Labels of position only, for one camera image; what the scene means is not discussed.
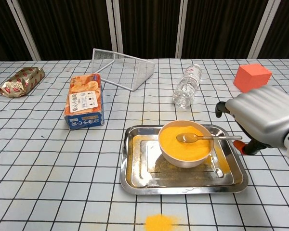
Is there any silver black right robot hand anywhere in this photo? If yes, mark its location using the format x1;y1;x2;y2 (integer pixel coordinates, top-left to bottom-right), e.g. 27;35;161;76
215;85;289;156

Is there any metal spoon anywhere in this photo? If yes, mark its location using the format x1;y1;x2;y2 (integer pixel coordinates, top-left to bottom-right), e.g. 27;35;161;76
176;132;243;144

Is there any beige bowl of yellow powder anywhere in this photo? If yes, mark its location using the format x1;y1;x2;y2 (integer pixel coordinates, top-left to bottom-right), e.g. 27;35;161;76
158;120;215;169

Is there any rectangular steel tray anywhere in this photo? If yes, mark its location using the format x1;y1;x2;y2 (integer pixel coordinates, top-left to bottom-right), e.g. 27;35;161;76
119;124;249;195

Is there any white black-grid tablecloth table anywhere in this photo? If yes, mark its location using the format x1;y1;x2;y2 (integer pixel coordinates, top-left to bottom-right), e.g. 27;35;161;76
0;58;289;231

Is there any orange foam cube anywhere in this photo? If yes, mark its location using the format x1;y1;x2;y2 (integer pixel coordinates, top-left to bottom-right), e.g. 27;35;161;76
233;64;273;93

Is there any clear plastic water bottle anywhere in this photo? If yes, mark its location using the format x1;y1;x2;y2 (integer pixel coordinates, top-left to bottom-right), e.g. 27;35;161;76
172;64;203;109

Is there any small yellow powder pile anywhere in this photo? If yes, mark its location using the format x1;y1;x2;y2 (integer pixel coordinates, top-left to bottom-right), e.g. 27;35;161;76
144;213;176;231

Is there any orange blue cookie box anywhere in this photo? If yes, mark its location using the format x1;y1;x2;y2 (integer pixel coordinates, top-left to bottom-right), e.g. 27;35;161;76
64;73;105;131

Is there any gold foil snack packet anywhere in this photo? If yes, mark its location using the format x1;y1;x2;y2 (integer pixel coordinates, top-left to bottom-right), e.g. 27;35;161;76
0;67;46;98

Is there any black screen panel white frame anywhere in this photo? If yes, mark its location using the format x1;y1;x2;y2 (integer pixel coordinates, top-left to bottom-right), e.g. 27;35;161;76
113;0;184;60
252;0;289;60
13;0;118;61
180;0;275;60
0;0;36;63

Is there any white wire mesh basket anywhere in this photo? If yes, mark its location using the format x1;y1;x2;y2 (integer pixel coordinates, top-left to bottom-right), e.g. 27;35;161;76
91;48;156;92

